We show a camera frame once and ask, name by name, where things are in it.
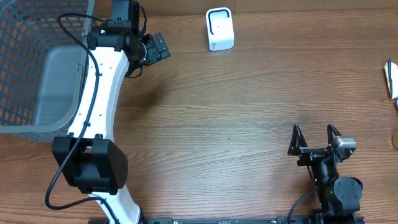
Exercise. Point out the purple red sachet pack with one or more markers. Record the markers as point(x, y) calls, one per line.
point(396, 103)

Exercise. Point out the white gold-capped cream tube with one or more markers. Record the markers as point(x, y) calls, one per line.
point(395, 140)

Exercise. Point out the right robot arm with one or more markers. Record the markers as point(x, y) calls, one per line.
point(339, 197)

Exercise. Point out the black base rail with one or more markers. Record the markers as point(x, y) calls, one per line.
point(278, 220)

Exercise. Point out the white barcode scanner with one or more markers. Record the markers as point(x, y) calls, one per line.
point(219, 23)

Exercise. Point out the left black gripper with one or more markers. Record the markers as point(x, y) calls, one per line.
point(155, 54)

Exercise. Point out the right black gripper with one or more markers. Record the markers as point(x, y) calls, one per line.
point(296, 146)

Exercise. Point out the beige snack bag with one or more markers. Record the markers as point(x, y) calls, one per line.
point(390, 70)

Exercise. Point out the grey plastic mesh basket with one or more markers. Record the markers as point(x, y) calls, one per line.
point(43, 70)

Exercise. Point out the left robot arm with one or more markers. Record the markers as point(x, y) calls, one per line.
point(87, 156)

